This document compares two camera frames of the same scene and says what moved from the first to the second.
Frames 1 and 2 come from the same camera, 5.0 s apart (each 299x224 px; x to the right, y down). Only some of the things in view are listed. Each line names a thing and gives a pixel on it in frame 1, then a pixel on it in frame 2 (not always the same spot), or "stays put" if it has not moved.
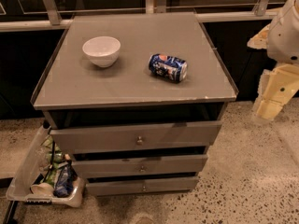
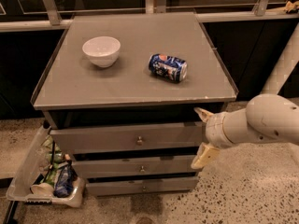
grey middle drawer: (140, 165) stays put
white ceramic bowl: (102, 51) stays put
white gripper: (285, 39) → (215, 130)
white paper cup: (43, 189) stays put
